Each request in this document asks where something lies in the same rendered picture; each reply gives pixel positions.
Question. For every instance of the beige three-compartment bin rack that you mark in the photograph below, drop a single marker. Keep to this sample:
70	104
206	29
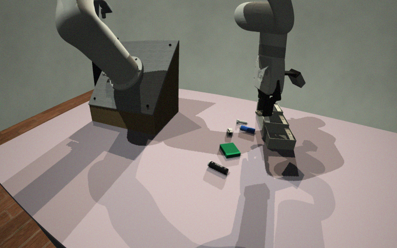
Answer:
276	131

